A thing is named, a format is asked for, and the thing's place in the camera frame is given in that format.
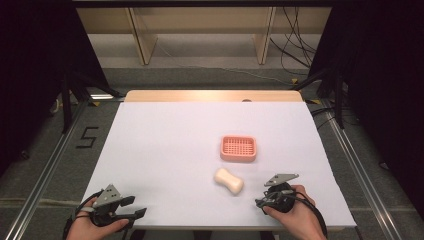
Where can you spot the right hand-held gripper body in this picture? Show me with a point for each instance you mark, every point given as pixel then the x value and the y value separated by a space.
pixel 280 195

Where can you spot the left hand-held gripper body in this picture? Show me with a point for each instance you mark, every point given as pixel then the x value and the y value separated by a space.
pixel 106 196

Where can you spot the person's right hand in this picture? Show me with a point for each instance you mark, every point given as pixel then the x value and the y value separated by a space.
pixel 300 220

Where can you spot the person's left hand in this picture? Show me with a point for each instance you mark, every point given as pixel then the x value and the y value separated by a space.
pixel 87 229

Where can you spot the cream soap bar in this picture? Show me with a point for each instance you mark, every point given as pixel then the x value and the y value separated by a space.
pixel 228 181

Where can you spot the white table cover sheet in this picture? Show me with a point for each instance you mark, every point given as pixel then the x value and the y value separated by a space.
pixel 166 160

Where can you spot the pink soap dish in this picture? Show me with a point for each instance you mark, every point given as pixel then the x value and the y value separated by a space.
pixel 238 148

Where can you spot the yellow tape mark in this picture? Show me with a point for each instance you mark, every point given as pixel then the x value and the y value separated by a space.
pixel 314 101
pixel 96 103
pixel 294 80

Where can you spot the black tripod stand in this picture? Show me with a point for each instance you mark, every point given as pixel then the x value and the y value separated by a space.
pixel 66 100
pixel 338 96

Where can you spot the wooden table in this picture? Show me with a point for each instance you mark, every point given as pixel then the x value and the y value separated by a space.
pixel 200 96

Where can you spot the black curtain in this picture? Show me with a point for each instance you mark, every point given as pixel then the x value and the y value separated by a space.
pixel 36 73
pixel 383 83

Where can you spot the beige desk leg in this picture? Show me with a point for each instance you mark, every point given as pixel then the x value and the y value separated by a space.
pixel 142 36
pixel 264 36

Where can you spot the beige desk back panel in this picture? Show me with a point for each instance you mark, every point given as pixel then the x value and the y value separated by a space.
pixel 206 19

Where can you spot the aluminium floor rail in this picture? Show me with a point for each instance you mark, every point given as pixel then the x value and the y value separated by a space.
pixel 43 173
pixel 363 173

